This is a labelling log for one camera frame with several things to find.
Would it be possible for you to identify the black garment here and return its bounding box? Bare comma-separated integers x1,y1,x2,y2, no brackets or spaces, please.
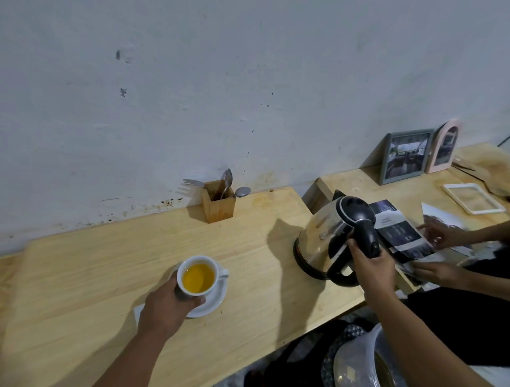
398,241,510,368

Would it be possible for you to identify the yellow tea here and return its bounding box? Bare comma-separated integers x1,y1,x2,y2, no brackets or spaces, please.
183,263,216,288

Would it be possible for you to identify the person's right hand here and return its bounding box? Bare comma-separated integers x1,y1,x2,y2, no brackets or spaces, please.
346,238,398,302

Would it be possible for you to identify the white picture frame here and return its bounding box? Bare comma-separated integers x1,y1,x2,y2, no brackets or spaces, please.
441,183,507,216

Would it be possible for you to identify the black patterned cloth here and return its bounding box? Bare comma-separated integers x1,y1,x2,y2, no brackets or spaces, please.
243,318,377,387

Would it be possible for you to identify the another person's forearm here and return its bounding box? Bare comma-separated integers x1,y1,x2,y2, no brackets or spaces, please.
465,220,510,245
461,270,510,302

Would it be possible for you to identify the wooden tray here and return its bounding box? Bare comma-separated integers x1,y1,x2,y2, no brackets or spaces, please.
394,263,424,296

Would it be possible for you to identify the tall metal spoon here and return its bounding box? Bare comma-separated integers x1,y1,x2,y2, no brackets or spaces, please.
220,168,233,200

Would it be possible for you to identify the person's left hand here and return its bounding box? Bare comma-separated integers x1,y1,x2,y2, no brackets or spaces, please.
137,274,207,340

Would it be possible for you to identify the white-edged photo print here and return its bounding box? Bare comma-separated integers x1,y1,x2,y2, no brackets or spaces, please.
421,202,475,256

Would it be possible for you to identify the person's left forearm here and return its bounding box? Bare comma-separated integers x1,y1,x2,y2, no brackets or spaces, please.
93,325,177,387

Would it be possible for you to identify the steel electric kettle black handle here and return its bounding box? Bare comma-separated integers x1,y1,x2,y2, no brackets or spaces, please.
293,190,381,288

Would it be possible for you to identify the wooden utensil holder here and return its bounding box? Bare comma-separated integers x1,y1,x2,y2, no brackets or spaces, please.
201,180,237,224

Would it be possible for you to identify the grey picture frame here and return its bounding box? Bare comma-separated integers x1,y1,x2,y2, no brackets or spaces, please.
379,128,435,186

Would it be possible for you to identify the white cup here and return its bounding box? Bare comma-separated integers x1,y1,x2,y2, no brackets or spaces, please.
176,255,230,301

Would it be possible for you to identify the person's right forearm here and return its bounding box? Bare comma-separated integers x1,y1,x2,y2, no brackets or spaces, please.
364,288,496,387

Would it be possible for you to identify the white plastic chair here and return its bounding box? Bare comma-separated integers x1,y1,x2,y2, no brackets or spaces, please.
332,322,401,387

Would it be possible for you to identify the white saucer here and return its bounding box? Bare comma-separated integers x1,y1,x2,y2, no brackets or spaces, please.
171,270,228,319

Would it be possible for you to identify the pink arched picture frame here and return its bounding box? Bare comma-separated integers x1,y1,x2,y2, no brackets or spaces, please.
425,119,463,175

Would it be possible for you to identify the dark photo print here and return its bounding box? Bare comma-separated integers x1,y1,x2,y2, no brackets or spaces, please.
368,199,436,264

